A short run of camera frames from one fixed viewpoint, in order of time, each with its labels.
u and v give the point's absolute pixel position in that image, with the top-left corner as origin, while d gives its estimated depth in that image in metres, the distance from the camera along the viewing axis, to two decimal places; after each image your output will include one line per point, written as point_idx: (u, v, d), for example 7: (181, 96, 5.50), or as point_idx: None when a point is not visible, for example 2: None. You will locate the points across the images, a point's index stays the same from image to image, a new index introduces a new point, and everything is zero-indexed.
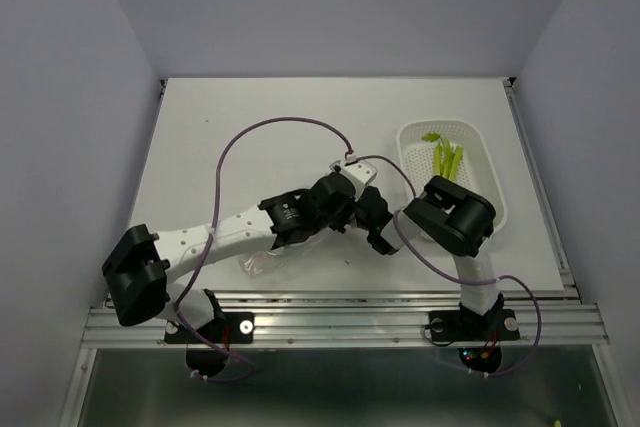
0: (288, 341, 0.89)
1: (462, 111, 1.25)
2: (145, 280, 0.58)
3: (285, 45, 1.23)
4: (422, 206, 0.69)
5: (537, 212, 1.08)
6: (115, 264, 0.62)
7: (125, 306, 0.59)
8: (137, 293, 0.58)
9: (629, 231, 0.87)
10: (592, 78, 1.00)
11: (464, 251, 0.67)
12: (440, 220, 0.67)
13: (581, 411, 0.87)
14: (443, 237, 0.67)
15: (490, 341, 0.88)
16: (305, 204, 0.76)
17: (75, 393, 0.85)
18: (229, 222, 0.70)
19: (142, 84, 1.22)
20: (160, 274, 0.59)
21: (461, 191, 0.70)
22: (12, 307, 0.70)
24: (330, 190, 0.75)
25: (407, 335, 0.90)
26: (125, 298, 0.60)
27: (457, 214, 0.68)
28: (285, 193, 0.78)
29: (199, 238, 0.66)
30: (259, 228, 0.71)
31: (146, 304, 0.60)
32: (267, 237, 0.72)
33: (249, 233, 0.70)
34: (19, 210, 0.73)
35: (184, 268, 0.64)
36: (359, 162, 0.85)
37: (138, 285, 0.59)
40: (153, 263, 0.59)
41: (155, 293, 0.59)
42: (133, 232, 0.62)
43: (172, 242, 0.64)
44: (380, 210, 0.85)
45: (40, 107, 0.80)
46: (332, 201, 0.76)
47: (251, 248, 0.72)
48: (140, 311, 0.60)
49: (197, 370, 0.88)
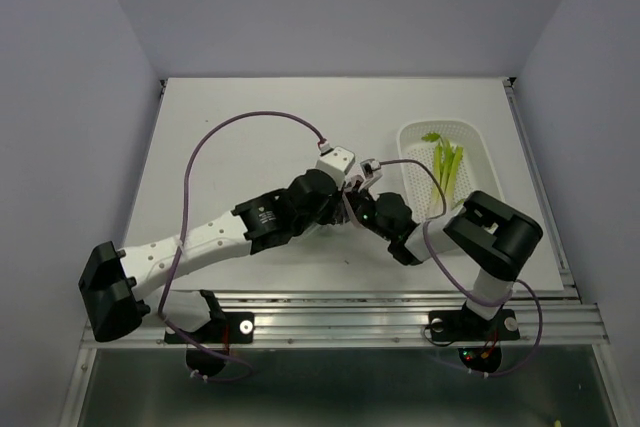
0: (289, 341, 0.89)
1: (462, 111, 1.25)
2: (112, 299, 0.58)
3: (285, 45, 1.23)
4: (466, 224, 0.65)
5: (537, 212, 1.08)
6: (86, 283, 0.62)
7: (98, 324, 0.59)
8: (106, 312, 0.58)
9: (629, 231, 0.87)
10: (592, 78, 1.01)
11: (506, 275, 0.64)
12: (487, 242, 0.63)
13: (581, 411, 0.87)
14: (485, 260, 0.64)
15: (490, 341, 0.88)
16: (282, 207, 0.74)
17: (75, 394, 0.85)
18: (199, 233, 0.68)
19: (142, 84, 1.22)
20: (126, 292, 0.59)
21: (507, 211, 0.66)
22: (12, 307, 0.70)
24: (308, 189, 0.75)
25: (408, 335, 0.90)
26: (97, 316, 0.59)
27: (502, 237, 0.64)
28: (262, 195, 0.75)
29: (167, 251, 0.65)
30: (232, 235, 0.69)
31: (120, 321, 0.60)
32: (242, 244, 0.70)
33: (222, 244, 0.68)
34: (19, 210, 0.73)
35: (154, 283, 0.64)
36: (335, 150, 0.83)
37: (106, 304, 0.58)
40: (119, 282, 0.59)
41: (126, 310, 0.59)
42: (97, 251, 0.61)
43: (139, 257, 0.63)
44: (402, 216, 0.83)
45: (40, 106, 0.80)
46: (312, 199, 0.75)
47: (228, 255, 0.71)
48: (114, 327, 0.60)
49: (197, 371, 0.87)
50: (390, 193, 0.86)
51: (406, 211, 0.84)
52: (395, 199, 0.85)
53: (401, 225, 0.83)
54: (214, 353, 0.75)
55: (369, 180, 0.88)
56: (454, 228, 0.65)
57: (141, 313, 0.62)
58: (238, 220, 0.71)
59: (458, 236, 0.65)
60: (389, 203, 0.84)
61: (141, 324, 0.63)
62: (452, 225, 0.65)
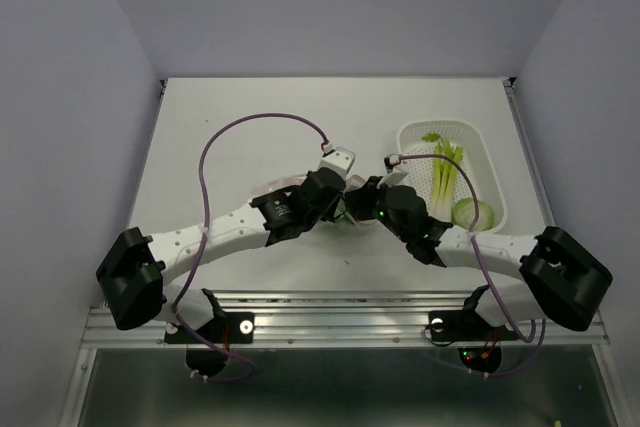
0: (288, 341, 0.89)
1: (463, 111, 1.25)
2: (141, 281, 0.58)
3: (285, 46, 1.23)
4: (547, 270, 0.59)
5: (538, 213, 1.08)
6: (110, 269, 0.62)
7: (124, 309, 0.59)
8: (135, 295, 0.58)
9: (629, 231, 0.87)
10: (592, 78, 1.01)
11: (573, 325, 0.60)
12: (568, 294, 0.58)
13: (581, 411, 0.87)
14: (557, 309, 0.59)
15: (490, 341, 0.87)
16: (295, 201, 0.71)
17: (75, 393, 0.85)
18: (222, 221, 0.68)
19: (142, 84, 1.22)
20: (156, 275, 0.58)
21: (585, 256, 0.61)
22: (13, 307, 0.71)
24: (321, 184, 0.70)
25: (408, 335, 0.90)
26: (122, 300, 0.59)
27: (578, 288, 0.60)
28: (277, 190, 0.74)
29: (193, 238, 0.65)
30: (253, 225, 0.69)
31: (145, 306, 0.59)
32: (260, 235, 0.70)
33: (243, 232, 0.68)
34: (20, 210, 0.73)
35: (180, 268, 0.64)
36: (336, 150, 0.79)
37: (134, 287, 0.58)
40: (148, 265, 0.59)
41: (153, 293, 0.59)
42: (126, 236, 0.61)
43: (166, 242, 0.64)
44: (417, 208, 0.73)
45: (40, 106, 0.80)
46: (323, 196, 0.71)
47: (247, 244, 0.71)
48: (138, 312, 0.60)
49: (197, 371, 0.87)
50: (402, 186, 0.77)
51: (422, 204, 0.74)
52: (409, 192, 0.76)
53: (416, 219, 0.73)
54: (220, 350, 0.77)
55: (388, 174, 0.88)
56: (536, 274, 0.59)
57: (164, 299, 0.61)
58: (257, 212, 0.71)
59: (536, 281, 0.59)
60: (401, 196, 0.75)
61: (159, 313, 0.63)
62: (532, 269, 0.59)
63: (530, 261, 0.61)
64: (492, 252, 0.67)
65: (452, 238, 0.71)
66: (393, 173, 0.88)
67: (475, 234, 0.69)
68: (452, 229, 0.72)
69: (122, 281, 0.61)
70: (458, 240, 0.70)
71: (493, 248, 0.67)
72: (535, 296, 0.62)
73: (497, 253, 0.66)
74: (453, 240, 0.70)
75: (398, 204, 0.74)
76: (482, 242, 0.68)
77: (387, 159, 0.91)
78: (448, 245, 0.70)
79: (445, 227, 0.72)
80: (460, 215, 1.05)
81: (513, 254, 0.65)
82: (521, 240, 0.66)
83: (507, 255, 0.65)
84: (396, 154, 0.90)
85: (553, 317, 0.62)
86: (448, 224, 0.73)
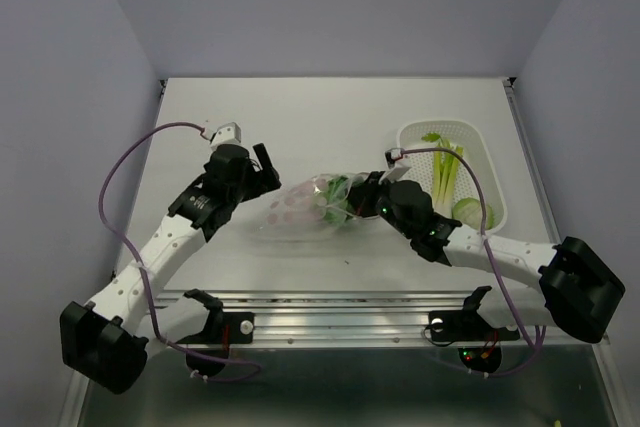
0: (289, 341, 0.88)
1: (462, 111, 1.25)
2: (107, 347, 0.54)
3: (285, 47, 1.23)
4: (567, 283, 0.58)
5: (537, 212, 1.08)
6: (73, 351, 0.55)
7: (115, 371, 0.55)
8: (116, 356, 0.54)
9: (630, 231, 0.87)
10: (592, 78, 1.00)
11: (585, 336, 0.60)
12: (586, 307, 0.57)
13: (581, 411, 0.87)
14: (571, 321, 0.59)
15: (490, 341, 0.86)
16: (210, 186, 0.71)
17: (75, 393, 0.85)
18: (152, 247, 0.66)
19: (141, 84, 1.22)
20: (120, 331, 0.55)
21: (602, 269, 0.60)
22: (13, 306, 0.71)
24: (226, 159, 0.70)
25: (408, 335, 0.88)
26: (102, 371, 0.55)
27: (596, 300, 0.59)
28: (187, 187, 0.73)
29: (133, 278, 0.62)
30: (182, 232, 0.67)
31: (130, 355, 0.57)
32: (195, 236, 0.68)
33: (177, 243, 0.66)
34: (19, 209, 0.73)
35: (139, 312, 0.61)
36: (217, 130, 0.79)
37: (109, 352, 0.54)
40: (107, 326, 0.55)
41: (128, 346, 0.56)
42: (64, 318, 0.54)
43: (110, 297, 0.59)
44: (424, 204, 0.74)
45: (40, 106, 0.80)
46: (234, 168, 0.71)
47: (187, 253, 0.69)
48: (127, 364, 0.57)
49: (197, 371, 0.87)
50: (406, 181, 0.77)
51: (429, 201, 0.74)
52: (414, 188, 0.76)
53: (422, 214, 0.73)
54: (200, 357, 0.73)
55: (391, 169, 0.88)
56: (557, 286, 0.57)
57: (140, 341, 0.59)
58: (178, 216, 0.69)
59: (555, 293, 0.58)
60: (407, 192, 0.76)
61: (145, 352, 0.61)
62: (552, 281, 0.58)
63: (549, 272, 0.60)
64: (507, 258, 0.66)
65: (460, 239, 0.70)
66: (393, 168, 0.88)
67: (488, 237, 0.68)
68: (460, 230, 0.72)
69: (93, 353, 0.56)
70: (468, 242, 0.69)
71: (508, 255, 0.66)
72: (549, 306, 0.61)
73: (513, 260, 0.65)
74: (462, 242, 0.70)
75: (404, 200, 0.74)
76: (496, 246, 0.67)
77: (389, 154, 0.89)
78: (459, 245, 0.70)
79: (452, 226, 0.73)
80: (460, 215, 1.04)
81: (528, 263, 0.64)
82: (540, 249, 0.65)
83: (523, 263, 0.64)
84: (398, 148, 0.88)
85: (565, 327, 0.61)
86: (455, 223, 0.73)
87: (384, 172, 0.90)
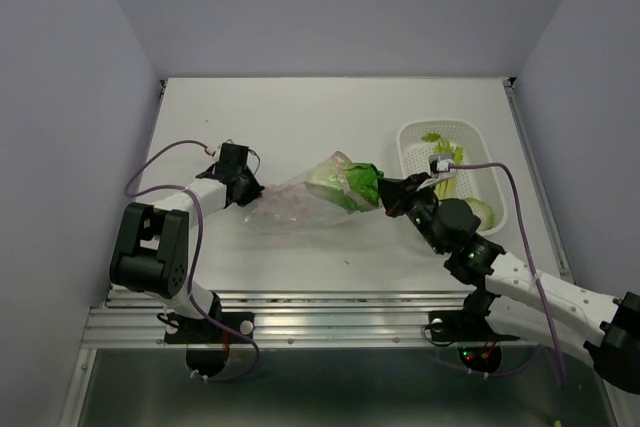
0: (289, 341, 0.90)
1: (462, 110, 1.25)
2: (174, 227, 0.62)
3: (285, 47, 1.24)
4: (631, 344, 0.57)
5: (536, 212, 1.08)
6: (129, 248, 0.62)
7: (168, 259, 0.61)
8: (176, 237, 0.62)
9: (631, 231, 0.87)
10: (591, 80, 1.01)
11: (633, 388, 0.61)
12: None
13: (581, 411, 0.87)
14: (624, 373, 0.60)
15: (490, 340, 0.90)
16: (224, 167, 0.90)
17: (75, 393, 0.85)
18: (194, 185, 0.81)
19: (142, 83, 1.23)
20: (183, 215, 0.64)
21: None
22: (12, 307, 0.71)
24: (236, 145, 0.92)
25: (407, 335, 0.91)
26: (166, 256, 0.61)
27: None
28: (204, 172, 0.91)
29: (182, 197, 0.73)
30: (216, 183, 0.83)
31: (180, 253, 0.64)
32: (220, 191, 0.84)
33: (212, 185, 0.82)
34: (19, 209, 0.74)
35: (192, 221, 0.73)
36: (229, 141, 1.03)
37: (170, 232, 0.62)
40: (170, 214, 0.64)
41: (186, 233, 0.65)
42: (132, 212, 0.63)
43: (172, 203, 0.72)
44: (473, 230, 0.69)
45: (41, 107, 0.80)
46: (242, 155, 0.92)
47: (216, 200, 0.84)
48: (176, 262, 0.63)
49: (197, 370, 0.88)
50: (457, 202, 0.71)
51: (476, 225, 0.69)
52: (464, 209, 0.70)
53: (468, 238, 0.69)
54: (218, 324, 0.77)
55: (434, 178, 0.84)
56: (619, 348, 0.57)
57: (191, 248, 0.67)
58: (205, 178, 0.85)
59: (615, 352, 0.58)
60: (456, 212, 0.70)
61: (187, 266, 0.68)
62: (614, 340, 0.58)
63: (610, 330, 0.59)
64: (562, 305, 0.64)
65: (506, 271, 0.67)
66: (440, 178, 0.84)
67: (540, 277, 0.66)
68: (504, 260, 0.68)
69: (145, 253, 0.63)
70: (515, 276, 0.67)
71: (565, 302, 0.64)
72: (603, 358, 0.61)
73: (570, 309, 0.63)
74: (509, 276, 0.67)
75: (453, 222, 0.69)
76: (553, 292, 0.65)
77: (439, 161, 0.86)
78: (505, 279, 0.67)
79: (493, 253, 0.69)
80: None
81: (586, 314, 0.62)
82: (600, 302, 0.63)
83: (581, 313, 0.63)
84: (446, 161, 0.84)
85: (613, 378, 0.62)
86: (497, 249, 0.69)
87: (425, 176, 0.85)
